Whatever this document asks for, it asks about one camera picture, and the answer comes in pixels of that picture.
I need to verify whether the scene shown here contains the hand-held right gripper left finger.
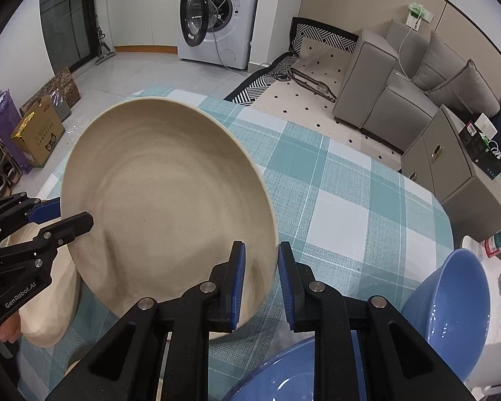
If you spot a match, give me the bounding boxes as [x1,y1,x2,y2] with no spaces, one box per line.
[69,240,247,401]

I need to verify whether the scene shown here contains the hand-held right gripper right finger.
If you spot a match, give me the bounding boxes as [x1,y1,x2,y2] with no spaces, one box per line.
[278,241,477,401]

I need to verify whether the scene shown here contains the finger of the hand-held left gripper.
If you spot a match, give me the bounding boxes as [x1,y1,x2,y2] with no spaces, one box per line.
[0,212,95,262]
[0,192,62,239]

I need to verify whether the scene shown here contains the blue bowl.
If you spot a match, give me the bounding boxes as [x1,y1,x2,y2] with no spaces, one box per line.
[401,248,491,386]
[223,334,378,401]

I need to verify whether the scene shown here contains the person's left hand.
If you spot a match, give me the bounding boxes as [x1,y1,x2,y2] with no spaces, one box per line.
[0,312,23,345]

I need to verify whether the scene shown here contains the yellow cardboard box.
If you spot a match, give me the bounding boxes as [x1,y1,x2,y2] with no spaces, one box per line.
[10,96,66,168]

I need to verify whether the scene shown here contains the teal checked tablecloth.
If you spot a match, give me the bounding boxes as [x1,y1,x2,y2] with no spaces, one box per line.
[17,86,455,401]

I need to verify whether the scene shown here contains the purple plastic bag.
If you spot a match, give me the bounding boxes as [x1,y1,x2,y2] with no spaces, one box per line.
[0,89,32,174]

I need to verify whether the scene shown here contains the brown patterned cardboard box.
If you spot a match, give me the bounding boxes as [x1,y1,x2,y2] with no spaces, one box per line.
[20,67,81,123]

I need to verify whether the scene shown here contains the grey floor mop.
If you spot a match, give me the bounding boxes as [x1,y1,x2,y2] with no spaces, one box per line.
[94,8,117,66]

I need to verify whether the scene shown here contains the cream patterned floor mat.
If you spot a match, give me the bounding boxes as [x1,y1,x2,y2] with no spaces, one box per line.
[223,17,403,172]

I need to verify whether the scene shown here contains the dark glass door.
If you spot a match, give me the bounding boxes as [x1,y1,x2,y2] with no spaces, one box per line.
[39,0,95,78]

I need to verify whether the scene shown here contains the grey side cabinet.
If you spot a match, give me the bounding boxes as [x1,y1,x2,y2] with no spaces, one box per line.
[401,104,501,231]

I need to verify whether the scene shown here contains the grey sofa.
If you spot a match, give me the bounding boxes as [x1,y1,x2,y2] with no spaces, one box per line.
[332,19,501,155]

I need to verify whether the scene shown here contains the white marble side table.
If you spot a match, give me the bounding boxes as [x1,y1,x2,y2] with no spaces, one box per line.
[459,234,501,343]

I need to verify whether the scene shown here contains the white base cabinet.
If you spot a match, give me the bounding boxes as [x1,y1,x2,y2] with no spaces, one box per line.
[94,0,182,55]

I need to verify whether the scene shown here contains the clear plastic water bottle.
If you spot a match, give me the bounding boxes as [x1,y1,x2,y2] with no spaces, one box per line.
[482,228,501,260]

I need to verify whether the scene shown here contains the white rounded object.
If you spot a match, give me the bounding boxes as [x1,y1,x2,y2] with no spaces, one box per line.
[468,340,501,388]

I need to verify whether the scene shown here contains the black cardboard box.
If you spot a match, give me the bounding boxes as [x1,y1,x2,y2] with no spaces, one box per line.
[458,121,501,180]

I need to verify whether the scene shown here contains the white washing machine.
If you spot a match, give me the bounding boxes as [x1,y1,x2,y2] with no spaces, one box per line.
[176,0,265,71]

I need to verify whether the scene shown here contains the white small box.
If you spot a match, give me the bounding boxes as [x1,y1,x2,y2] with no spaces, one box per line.
[474,112,498,139]

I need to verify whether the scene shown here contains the grey sofa cushion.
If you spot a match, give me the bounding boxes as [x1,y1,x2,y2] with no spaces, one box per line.
[413,31,470,90]
[428,59,501,113]

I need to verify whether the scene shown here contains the brown metal frame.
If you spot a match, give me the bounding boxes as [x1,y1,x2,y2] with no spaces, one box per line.
[276,67,337,103]

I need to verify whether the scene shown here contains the wall socket with green plug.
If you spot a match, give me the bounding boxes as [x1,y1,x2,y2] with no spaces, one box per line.
[405,3,434,30]

